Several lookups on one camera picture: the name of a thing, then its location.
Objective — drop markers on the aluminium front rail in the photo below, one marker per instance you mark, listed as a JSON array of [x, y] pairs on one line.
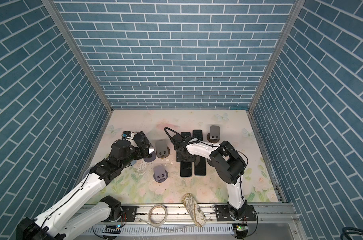
[[267, 213]]

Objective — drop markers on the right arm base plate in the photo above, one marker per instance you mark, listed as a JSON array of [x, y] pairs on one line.
[[225, 213]]

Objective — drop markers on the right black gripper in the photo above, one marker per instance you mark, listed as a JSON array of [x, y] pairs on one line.
[[178, 157]]

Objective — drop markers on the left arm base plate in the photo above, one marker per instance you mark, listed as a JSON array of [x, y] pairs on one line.
[[128, 213]]

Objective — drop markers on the black phone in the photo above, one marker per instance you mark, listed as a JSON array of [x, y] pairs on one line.
[[198, 134], [185, 134]]

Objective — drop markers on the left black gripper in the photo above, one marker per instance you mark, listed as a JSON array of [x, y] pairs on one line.
[[140, 155]]

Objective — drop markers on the purple-edged phone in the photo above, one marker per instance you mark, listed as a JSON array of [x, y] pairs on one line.
[[185, 169]]

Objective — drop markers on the middle grey phone stand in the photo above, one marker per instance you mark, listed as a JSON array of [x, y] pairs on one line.
[[210, 162]]

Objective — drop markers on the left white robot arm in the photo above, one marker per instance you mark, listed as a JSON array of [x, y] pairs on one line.
[[59, 223]]

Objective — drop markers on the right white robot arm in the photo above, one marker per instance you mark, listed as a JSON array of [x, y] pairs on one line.
[[229, 165]]

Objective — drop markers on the teal-edged phone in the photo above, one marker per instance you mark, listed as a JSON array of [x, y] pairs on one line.
[[200, 166]]

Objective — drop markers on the patterned cloth pouch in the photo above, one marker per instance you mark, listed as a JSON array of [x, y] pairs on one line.
[[194, 210]]

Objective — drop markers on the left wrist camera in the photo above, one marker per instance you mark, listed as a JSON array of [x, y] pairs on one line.
[[126, 134]]

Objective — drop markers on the wood-base grey phone stand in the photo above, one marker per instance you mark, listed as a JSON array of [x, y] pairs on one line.
[[214, 135]]

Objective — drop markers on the leftmost phone stand base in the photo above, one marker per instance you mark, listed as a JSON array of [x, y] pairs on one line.
[[150, 158]]

